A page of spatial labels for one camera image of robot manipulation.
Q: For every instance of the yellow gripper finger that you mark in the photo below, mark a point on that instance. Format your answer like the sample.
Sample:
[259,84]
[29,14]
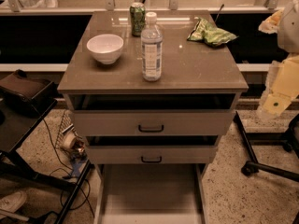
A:
[271,24]
[281,88]

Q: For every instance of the black box on cart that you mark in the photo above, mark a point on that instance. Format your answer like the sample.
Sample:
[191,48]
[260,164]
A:
[27,96]

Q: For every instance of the wire mesh basket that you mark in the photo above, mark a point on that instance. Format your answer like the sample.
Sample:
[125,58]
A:
[66,125]

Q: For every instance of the grey drawer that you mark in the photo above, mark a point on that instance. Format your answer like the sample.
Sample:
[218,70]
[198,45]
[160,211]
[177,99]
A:
[96,123]
[150,154]

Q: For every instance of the middle grey drawer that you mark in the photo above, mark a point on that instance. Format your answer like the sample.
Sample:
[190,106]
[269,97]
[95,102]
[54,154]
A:
[150,154]

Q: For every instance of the grey drawer cabinet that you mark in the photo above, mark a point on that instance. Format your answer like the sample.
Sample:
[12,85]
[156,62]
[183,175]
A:
[194,78]

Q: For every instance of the black chair base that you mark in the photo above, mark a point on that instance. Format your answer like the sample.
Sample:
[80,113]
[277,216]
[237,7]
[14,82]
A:
[267,191]

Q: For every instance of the green soda can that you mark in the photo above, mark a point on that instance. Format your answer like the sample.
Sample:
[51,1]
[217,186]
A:
[137,15]

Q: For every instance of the white shoe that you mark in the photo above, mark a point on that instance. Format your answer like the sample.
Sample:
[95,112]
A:
[13,201]

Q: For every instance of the tape roll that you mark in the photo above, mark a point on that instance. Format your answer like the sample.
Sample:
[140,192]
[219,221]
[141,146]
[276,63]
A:
[69,140]

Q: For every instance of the open bottom drawer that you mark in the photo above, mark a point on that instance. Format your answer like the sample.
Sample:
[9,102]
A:
[150,194]

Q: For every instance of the green jalapeno chip bag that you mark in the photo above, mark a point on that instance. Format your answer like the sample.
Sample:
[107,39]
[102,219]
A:
[210,34]

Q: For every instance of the clear plastic water bottle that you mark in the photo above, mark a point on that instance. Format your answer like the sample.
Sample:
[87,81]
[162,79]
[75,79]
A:
[152,48]

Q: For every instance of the upper grey drawer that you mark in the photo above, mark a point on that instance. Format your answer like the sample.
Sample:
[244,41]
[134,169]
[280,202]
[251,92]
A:
[96,123]

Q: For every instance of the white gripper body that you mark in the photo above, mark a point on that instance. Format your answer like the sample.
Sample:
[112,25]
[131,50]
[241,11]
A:
[289,32]

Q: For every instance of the white ceramic bowl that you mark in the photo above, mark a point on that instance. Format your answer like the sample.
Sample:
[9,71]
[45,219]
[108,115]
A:
[105,49]

